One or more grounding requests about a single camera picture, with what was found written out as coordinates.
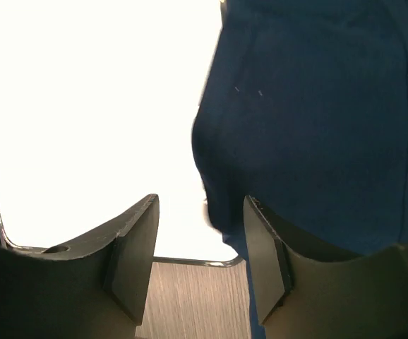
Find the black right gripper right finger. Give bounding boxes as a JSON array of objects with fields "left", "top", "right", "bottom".
[{"left": 244, "top": 197, "right": 408, "bottom": 338}]

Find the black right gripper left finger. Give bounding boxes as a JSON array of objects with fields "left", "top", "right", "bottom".
[{"left": 0, "top": 194, "right": 160, "bottom": 338}]

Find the navy blue t-shirt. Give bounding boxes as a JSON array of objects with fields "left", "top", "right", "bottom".
[{"left": 191, "top": 0, "right": 408, "bottom": 339}]

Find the white mat with black border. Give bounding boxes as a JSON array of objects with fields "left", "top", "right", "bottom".
[{"left": 0, "top": 1, "right": 236, "bottom": 265}]

